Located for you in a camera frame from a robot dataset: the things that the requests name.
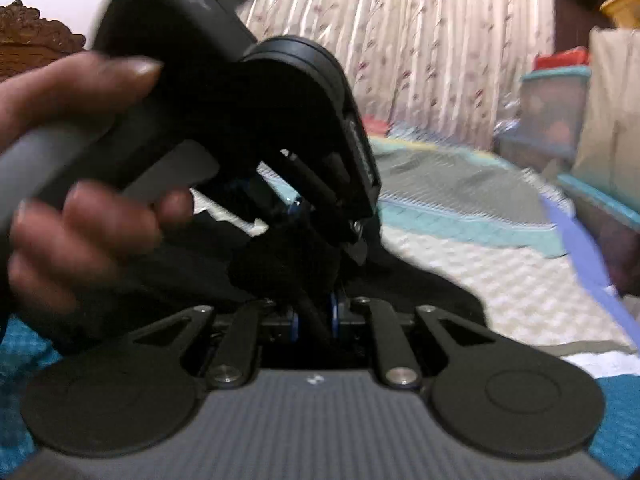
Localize black pants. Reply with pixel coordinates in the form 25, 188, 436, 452
45, 180, 491, 361

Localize purple sheet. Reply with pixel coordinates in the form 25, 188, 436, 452
541, 194, 640, 353

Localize yellow container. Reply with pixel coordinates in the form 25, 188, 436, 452
599, 0, 640, 30

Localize beige fabric cover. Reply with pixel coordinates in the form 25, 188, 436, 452
571, 26, 640, 188

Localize patterned blue grey bedsheet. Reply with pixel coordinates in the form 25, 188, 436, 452
0, 125, 640, 466

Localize dark wooden furniture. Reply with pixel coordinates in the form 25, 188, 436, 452
551, 0, 615, 61

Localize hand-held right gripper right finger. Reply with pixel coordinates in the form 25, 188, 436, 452
327, 295, 496, 391

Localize beige leaf print curtain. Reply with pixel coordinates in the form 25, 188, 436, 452
237, 0, 558, 151

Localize person's left hand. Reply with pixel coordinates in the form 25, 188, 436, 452
0, 52, 197, 316

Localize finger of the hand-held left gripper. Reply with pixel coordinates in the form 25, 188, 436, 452
325, 152, 375, 267
272, 150, 351, 248

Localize red item on box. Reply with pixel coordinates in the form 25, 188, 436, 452
531, 46, 590, 72

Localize carved wooden headboard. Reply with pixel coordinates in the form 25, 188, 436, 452
0, 0, 87, 81

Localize clear storage box teal rim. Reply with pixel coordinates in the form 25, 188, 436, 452
520, 66, 592, 161
495, 127, 576, 173
556, 174, 640, 246

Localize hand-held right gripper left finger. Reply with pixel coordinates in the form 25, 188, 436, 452
132, 300, 302, 388

